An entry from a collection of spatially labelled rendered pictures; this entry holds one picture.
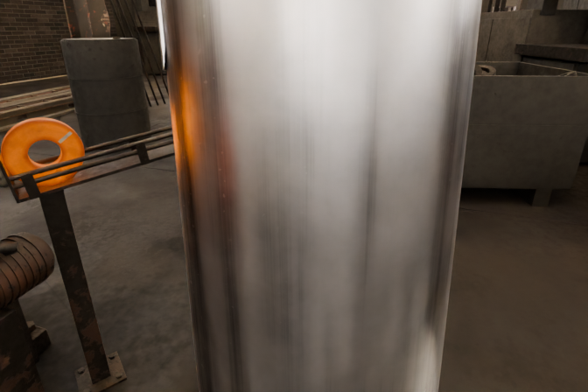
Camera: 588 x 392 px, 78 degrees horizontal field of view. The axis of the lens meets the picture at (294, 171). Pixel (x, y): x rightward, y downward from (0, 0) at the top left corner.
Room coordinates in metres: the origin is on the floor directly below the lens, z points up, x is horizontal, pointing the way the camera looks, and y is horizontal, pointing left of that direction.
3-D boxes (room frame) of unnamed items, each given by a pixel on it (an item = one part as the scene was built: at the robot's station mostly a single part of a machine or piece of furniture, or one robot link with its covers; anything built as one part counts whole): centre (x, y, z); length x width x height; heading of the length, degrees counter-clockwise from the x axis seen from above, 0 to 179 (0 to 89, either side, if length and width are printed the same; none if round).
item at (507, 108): (2.31, -1.09, 0.39); 1.03 x 0.83 x 0.77; 87
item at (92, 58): (3.22, 1.61, 0.45); 0.59 x 0.59 x 0.89
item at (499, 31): (3.72, -2.11, 0.55); 1.10 x 0.53 x 1.10; 2
